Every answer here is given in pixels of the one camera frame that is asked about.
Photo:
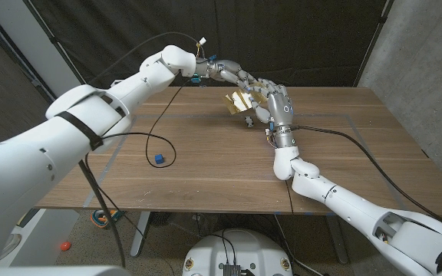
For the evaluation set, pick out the teal and orange toy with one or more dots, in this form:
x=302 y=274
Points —
x=107 y=218

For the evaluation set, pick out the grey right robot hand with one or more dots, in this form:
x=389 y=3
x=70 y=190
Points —
x=282 y=107

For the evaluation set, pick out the gold foil envelope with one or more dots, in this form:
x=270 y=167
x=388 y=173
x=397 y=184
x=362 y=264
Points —
x=238 y=101

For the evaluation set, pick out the white power strip box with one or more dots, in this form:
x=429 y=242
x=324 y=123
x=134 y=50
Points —
x=116 y=81

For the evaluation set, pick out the grey table leg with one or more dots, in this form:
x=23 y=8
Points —
x=139 y=234
x=338 y=245

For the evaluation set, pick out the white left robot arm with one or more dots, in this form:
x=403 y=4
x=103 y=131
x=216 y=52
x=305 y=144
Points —
x=71 y=130

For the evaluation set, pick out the black backdrop stand pole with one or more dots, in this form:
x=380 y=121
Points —
x=375 y=38
x=53 y=38

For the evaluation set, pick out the white sneaker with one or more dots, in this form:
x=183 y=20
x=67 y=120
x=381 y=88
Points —
x=14 y=243

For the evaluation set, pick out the small orange ball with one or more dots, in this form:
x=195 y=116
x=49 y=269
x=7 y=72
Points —
x=65 y=246

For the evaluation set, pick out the grey finned torso module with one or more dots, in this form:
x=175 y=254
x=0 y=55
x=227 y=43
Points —
x=231 y=270

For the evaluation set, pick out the white toy car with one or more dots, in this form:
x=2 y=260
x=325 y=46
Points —
x=249 y=122

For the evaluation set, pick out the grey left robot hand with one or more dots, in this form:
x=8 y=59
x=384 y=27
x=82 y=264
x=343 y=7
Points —
x=225 y=69

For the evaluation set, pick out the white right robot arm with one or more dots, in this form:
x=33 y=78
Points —
x=340 y=195

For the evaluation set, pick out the small black fan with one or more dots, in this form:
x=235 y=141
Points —
x=161 y=218

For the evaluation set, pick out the small blue block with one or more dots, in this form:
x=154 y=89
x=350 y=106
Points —
x=159 y=159

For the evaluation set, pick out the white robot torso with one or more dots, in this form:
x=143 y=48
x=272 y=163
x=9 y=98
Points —
x=244 y=249

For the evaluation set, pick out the black backdrop curtain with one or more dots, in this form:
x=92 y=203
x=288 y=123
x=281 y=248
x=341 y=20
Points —
x=282 y=38

